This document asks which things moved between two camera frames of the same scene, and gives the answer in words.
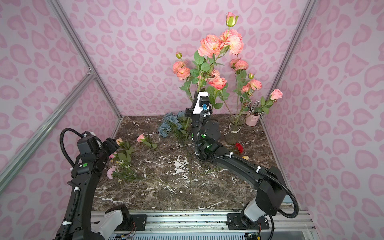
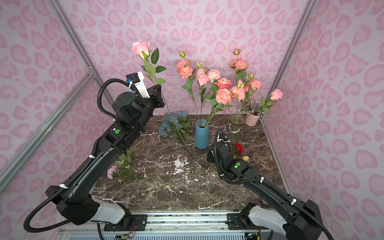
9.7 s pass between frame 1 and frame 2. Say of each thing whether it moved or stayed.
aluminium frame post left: stayed
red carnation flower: stayed
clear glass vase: stayed
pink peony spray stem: stayed
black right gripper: moved
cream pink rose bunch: moved
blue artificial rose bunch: stayed
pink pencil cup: stayed
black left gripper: moved
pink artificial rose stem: stayed
